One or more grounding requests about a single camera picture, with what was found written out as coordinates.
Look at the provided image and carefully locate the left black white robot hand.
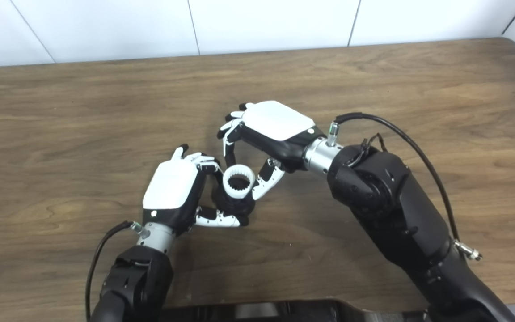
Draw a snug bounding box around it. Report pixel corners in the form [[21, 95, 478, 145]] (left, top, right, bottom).
[[143, 144, 249, 235]]

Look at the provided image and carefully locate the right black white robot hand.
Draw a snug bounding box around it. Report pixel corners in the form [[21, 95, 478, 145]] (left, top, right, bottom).
[[217, 101, 315, 200]]

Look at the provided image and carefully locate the white plastic ring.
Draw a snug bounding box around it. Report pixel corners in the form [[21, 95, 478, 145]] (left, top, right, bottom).
[[223, 164, 256, 200]]

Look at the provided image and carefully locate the round black plastic part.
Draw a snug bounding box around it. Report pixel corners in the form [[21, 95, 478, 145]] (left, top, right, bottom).
[[211, 172, 256, 220]]

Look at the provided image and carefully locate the black robot torso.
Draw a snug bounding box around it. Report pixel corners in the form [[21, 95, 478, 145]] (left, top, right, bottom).
[[159, 299, 432, 322]]

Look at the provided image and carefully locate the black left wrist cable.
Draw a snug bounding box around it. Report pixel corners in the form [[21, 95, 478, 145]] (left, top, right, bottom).
[[85, 220, 144, 320]]

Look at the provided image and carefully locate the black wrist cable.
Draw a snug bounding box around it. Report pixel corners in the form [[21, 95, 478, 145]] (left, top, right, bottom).
[[327, 112, 482, 261], [85, 220, 144, 320]]

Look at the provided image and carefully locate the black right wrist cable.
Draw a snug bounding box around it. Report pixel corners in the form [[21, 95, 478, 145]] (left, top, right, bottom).
[[327, 112, 482, 261]]

